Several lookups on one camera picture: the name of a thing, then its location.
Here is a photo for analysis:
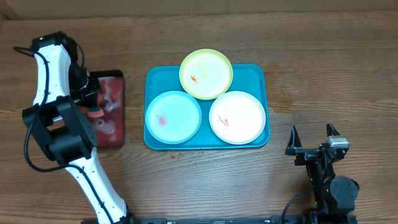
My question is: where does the black and pink sponge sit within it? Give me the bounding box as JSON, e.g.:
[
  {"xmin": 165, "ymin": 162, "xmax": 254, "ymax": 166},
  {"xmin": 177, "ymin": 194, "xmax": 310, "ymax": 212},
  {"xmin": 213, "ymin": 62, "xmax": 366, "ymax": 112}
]
[{"xmin": 86, "ymin": 93, "xmax": 104, "ymax": 118}]

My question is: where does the teal plastic tray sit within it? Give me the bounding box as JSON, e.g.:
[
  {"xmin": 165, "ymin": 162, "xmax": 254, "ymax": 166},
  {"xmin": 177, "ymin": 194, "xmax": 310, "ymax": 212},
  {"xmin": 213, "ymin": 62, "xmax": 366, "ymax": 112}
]
[{"xmin": 143, "ymin": 63, "xmax": 271, "ymax": 151}]

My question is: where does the light blue plate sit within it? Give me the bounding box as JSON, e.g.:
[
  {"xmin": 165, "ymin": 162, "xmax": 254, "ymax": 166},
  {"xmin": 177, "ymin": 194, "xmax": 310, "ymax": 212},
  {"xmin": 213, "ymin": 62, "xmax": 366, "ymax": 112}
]
[{"xmin": 145, "ymin": 91, "xmax": 201, "ymax": 144}]

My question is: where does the yellow-green plate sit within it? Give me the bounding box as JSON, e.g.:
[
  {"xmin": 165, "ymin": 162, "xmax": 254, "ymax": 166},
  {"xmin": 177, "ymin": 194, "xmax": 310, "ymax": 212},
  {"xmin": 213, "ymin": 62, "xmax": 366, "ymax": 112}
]
[{"xmin": 179, "ymin": 49, "xmax": 234, "ymax": 100}]

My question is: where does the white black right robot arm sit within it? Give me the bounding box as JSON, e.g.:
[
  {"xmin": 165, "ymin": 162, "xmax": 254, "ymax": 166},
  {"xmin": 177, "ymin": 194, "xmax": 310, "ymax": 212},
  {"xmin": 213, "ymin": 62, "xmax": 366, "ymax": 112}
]
[{"xmin": 280, "ymin": 123, "xmax": 359, "ymax": 223}]

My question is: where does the dark red-lined small tray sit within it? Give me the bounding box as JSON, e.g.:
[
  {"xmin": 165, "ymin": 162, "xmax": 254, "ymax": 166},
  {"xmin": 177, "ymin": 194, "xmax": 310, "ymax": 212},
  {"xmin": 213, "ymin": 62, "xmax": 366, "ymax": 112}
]
[{"xmin": 80, "ymin": 70, "xmax": 124, "ymax": 148}]

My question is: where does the white pink plate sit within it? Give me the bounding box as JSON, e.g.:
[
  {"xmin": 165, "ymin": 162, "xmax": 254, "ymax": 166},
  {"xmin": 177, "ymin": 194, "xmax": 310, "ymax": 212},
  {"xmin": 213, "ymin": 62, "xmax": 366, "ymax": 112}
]
[{"xmin": 209, "ymin": 91, "xmax": 266, "ymax": 145}]

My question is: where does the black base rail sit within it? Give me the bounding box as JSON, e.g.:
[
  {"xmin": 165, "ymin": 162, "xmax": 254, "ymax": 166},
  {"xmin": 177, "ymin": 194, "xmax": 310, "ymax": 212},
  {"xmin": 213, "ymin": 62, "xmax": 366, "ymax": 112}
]
[{"xmin": 81, "ymin": 214, "xmax": 358, "ymax": 224}]

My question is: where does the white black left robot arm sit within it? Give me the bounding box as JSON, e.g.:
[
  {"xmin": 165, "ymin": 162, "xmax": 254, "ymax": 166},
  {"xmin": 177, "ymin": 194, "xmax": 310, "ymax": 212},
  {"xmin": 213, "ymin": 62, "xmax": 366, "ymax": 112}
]
[{"xmin": 17, "ymin": 31, "xmax": 134, "ymax": 223}]

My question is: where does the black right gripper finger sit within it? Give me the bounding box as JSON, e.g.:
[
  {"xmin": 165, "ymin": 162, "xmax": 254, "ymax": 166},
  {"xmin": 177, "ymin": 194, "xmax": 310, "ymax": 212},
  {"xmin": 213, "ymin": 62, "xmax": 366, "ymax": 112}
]
[
  {"xmin": 326, "ymin": 122, "xmax": 340, "ymax": 137},
  {"xmin": 285, "ymin": 124, "xmax": 302, "ymax": 156}
]

